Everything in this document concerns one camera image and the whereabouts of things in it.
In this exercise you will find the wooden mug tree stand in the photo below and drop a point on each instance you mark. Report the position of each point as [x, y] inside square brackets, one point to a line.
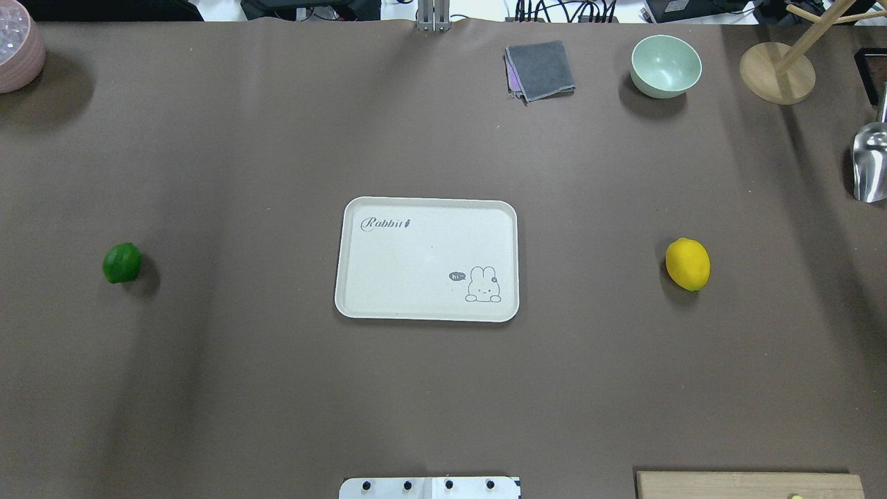
[780, 73]

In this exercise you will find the white rabbit tray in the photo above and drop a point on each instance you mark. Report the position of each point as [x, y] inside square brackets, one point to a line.
[428, 259]

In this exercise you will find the grey folded cloth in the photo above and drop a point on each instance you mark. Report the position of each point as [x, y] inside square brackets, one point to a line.
[538, 71]

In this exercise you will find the metal scoop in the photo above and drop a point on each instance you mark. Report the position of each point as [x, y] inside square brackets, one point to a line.
[869, 158]

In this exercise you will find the wooden cutting board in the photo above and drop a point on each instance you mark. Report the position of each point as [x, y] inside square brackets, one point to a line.
[703, 484]

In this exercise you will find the mint green bowl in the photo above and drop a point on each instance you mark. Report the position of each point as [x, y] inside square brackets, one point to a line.
[663, 66]

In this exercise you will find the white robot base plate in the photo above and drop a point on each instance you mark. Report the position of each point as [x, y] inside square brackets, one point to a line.
[432, 487]

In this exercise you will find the yellow lemon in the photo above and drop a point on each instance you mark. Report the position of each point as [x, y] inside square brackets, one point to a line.
[688, 264]

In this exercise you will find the pink bowl of ice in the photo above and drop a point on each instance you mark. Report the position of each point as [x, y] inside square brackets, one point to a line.
[23, 53]

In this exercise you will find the green lime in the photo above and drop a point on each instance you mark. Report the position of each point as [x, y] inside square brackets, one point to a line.
[122, 263]

